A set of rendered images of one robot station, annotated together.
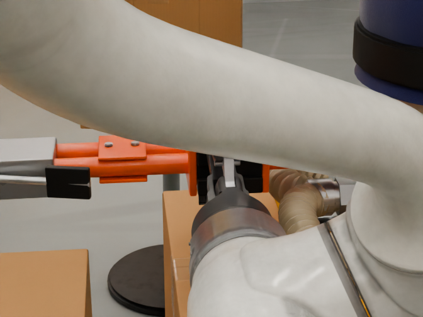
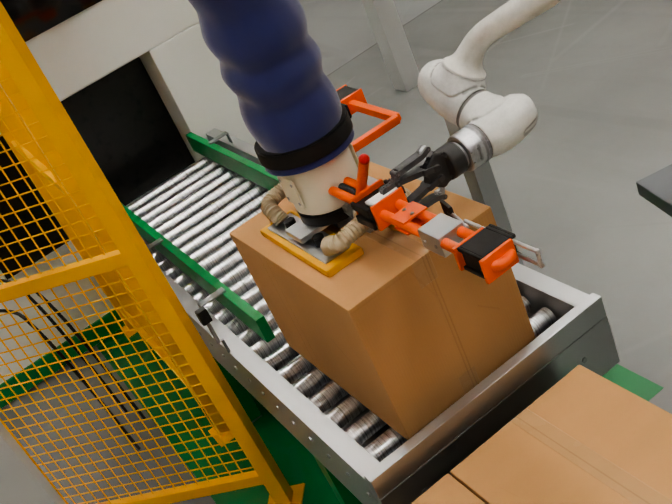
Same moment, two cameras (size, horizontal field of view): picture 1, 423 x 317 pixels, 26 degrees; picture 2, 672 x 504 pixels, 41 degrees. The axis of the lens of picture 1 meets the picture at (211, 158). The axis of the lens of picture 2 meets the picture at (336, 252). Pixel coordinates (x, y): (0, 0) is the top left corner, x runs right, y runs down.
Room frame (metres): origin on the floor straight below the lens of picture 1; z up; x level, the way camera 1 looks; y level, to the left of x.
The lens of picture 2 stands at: (1.42, 1.56, 1.97)
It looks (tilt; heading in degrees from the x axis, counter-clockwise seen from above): 30 degrees down; 256
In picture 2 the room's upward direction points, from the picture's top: 25 degrees counter-clockwise
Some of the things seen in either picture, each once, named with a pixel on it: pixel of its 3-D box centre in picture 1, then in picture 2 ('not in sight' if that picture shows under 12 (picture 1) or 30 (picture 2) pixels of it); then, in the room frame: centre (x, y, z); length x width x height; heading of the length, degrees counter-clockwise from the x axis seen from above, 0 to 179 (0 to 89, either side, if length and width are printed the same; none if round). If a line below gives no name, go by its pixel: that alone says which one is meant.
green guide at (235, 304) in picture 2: not in sight; (158, 254); (1.30, -1.39, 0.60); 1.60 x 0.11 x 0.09; 96
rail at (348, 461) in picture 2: not in sight; (194, 320); (1.32, -1.03, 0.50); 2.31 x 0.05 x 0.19; 96
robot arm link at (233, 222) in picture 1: (241, 265); (467, 149); (0.67, -0.03, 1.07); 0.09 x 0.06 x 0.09; 96
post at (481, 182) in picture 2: not in sight; (498, 231); (0.44, -0.52, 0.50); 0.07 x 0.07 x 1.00; 6
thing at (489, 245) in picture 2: not in sight; (485, 254); (0.88, 0.33, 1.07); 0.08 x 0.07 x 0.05; 96
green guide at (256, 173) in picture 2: not in sight; (279, 175); (0.76, -1.44, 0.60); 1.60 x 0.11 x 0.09; 96
